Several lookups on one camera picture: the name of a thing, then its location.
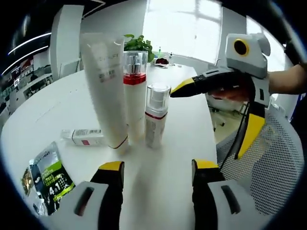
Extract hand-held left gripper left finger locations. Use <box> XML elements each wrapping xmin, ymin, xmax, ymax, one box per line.
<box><xmin>57</xmin><ymin>161</ymin><xmax>125</xmax><ymax>218</ymax></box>

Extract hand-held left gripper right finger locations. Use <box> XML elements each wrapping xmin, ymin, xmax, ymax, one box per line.
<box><xmin>191</xmin><ymin>158</ymin><xmax>263</xmax><ymax>218</ymax></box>

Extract dark green skincare sachet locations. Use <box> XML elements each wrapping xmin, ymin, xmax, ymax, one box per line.
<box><xmin>28</xmin><ymin>141</ymin><xmax>76</xmax><ymax>217</ymax></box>

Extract gold foil skincare sachet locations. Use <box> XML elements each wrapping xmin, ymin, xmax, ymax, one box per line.
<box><xmin>20</xmin><ymin>167</ymin><xmax>33</xmax><ymax>197</ymax></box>

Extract tall red-collared skincare pump bottle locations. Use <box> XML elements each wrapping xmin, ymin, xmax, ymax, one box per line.
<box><xmin>122</xmin><ymin>50</ymin><xmax>148</xmax><ymax>145</ymax></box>

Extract tall white skincare tube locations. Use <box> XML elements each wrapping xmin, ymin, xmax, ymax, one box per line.
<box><xmin>80</xmin><ymin>33</ymin><xmax>129</xmax><ymax>155</ymax></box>

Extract person's right hand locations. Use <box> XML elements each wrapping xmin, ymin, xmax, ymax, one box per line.
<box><xmin>208</xmin><ymin>86</ymin><xmax>251</xmax><ymax>103</ymax></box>

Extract red and black item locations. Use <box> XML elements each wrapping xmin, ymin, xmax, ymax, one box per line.
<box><xmin>155</xmin><ymin>57</ymin><xmax>170</xmax><ymax>68</ymax></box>

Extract potted green plant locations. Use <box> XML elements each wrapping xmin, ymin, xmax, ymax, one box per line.
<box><xmin>123</xmin><ymin>34</ymin><xmax>155</xmax><ymax>63</ymax></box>

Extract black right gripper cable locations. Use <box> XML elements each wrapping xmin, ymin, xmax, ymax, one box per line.
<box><xmin>216</xmin><ymin>100</ymin><xmax>250</xmax><ymax>173</ymax></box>

